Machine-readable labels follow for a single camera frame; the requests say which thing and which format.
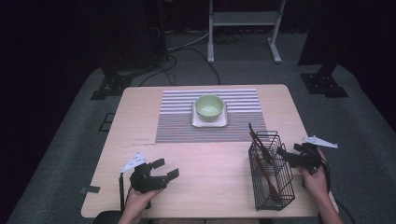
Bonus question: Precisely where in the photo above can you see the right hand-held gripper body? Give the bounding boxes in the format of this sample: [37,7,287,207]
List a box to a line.
[293,134,339,173]

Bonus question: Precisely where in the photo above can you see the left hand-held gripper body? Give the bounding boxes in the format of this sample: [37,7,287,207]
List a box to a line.
[120,152,171,194]

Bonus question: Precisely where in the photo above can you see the dark wooden spoon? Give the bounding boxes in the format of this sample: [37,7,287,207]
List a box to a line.
[253,151,282,201]

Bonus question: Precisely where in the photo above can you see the black wire basket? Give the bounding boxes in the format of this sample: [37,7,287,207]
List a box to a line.
[247,130,296,212]

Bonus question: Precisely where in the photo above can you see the green bowl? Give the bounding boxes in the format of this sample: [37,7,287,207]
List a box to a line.
[194,93,226,123]

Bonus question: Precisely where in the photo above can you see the person's left hand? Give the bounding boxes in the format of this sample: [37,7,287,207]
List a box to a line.
[123,187,163,219]

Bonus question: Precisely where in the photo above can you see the person's right hand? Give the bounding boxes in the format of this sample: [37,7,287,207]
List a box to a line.
[298,148,331,201]

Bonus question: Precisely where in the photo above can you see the dark red chopstick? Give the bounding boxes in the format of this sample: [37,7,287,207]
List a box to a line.
[247,122,273,164]
[248,132,275,165]

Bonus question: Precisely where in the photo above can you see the striped placemat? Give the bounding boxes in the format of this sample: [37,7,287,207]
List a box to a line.
[155,88,268,145]

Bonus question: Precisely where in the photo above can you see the dark tape strip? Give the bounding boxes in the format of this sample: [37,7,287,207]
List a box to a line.
[78,185,102,196]

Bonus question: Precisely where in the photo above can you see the white square plate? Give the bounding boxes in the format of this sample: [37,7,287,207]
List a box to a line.
[191,101,229,129]

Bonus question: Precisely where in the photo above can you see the black stand base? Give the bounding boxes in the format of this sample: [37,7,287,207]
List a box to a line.
[299,63,349,99]
[90,66,134,101]

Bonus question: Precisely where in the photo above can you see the white metal stand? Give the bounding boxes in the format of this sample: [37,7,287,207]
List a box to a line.
[207,0,287,64]

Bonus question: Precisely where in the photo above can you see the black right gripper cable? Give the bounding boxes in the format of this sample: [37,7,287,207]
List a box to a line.
[320,152,357,224]

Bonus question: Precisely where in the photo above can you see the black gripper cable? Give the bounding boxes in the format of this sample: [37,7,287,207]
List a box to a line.
[320,152,357,224]
[119,172,134,213]

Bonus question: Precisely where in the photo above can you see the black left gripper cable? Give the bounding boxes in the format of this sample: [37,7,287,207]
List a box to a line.
[119,172,134,213]

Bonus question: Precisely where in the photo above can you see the black floor cable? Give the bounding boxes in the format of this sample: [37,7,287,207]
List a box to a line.
[138,47,222,87]

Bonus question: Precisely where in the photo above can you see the grey floor cable bundle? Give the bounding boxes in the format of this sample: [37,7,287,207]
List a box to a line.
[166,30,210,52]

